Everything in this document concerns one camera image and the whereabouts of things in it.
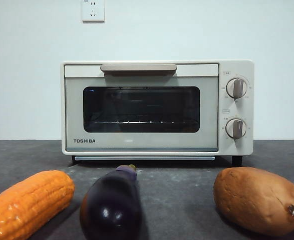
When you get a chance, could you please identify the orange corn cob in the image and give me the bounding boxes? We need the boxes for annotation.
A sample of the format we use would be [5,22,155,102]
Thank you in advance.
[0,170,75,240]

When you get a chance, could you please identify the metal wire oven rack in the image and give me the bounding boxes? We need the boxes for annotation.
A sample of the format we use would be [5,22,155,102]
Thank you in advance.
[91,119,199,126]

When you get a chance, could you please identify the brown sweet potato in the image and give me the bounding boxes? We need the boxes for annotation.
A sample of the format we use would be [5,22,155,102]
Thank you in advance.
[213,167,294,237]

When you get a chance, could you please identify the cream Toshiba toaster oven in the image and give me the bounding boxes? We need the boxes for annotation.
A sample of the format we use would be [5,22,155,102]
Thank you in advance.
[60,59,255,168]

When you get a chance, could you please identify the white wall power socket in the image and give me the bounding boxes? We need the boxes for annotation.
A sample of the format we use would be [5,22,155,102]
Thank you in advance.
[82,0,105,23]

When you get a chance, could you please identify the beige round oven knob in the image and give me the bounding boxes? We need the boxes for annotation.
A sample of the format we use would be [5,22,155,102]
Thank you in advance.
[225,118,248,140]
[226,77,249,99]

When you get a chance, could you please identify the purple eggplant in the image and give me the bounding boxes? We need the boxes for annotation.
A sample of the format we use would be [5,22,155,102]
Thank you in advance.
[79,164,143,240]

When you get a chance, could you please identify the glass oven door beige handle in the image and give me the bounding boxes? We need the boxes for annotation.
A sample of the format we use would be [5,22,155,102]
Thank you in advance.
[64,63,219,153]

